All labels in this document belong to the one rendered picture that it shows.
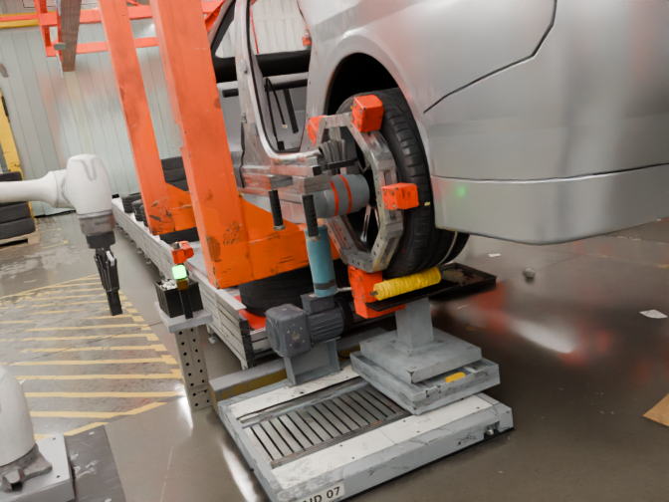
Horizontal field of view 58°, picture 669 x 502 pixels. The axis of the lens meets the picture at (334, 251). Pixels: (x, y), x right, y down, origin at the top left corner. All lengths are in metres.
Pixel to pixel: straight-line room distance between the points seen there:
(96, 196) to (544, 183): 1.13
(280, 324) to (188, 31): 1.15
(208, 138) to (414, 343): 1.10
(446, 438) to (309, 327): 0.71
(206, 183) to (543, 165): 1.37
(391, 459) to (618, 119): 1.17
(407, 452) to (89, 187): 1.21
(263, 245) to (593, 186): 1.43
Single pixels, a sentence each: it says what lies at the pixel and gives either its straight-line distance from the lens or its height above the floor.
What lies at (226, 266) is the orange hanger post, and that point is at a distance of 2.43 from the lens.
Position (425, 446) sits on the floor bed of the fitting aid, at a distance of 2.00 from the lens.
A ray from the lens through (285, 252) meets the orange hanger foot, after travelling 2.50.
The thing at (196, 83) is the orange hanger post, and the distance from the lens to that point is 2.40.
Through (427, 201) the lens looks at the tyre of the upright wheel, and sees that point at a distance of 1.88.
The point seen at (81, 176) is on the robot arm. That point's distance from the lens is 1.71.
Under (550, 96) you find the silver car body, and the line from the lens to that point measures 1.40.
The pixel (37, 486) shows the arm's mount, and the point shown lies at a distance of 1.73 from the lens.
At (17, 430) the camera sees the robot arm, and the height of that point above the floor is 0.49.
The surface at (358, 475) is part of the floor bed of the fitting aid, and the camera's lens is 1.92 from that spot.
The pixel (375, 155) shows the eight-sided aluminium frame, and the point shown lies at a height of 0.98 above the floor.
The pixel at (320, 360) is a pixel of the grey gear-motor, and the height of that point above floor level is 0.12.
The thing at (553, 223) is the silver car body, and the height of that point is 0.80.
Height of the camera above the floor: 1.11
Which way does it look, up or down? 12 degrees down
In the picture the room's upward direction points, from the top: 9 degrees counter-clockwise
